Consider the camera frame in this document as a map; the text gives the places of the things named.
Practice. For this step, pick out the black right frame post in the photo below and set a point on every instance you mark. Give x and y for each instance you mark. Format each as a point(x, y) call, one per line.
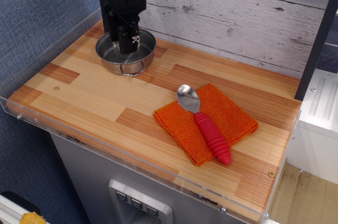
point(315, 53)

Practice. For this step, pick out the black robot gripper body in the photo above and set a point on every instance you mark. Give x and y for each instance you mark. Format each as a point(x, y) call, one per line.
point(127, 11)

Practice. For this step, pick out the red handled metal spoon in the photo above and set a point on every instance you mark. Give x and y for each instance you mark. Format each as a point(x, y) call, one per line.
point(189, 100)

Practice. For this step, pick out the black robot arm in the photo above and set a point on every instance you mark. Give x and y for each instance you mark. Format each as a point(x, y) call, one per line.
point(123, 19)

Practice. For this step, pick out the silver dispenser button panel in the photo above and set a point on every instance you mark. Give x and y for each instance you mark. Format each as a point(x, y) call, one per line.
point(133, 206)

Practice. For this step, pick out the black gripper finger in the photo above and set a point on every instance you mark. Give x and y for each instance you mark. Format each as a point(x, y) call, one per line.
point(128, 37)

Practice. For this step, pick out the yellow black object corner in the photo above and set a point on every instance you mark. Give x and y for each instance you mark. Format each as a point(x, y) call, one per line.
point(32, 218)

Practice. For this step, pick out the clear acrylic table guard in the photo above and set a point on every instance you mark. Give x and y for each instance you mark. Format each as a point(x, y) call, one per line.
point(66, 91)

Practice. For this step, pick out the grey toy fridge cabinet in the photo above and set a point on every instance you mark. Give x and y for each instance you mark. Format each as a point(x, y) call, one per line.
point(90, 172)

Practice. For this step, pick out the stainless steel pot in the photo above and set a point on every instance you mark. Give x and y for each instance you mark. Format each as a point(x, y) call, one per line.
point(130, 64)

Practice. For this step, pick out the orange folded cloth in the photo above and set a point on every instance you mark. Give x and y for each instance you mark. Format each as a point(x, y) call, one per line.
point(232, 122)

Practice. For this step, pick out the white toy sink unit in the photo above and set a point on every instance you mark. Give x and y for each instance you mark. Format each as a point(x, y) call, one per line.
point(313, 144)

